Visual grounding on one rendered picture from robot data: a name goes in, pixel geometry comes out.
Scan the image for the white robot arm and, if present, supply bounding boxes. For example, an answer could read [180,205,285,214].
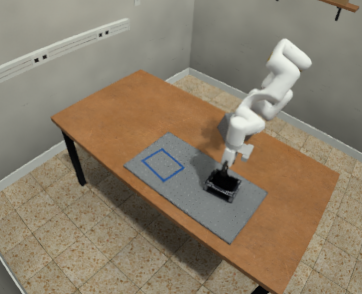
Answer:
[225,39,311,163]

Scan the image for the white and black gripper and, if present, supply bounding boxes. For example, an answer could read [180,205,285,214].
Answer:
[220,145,238,177]

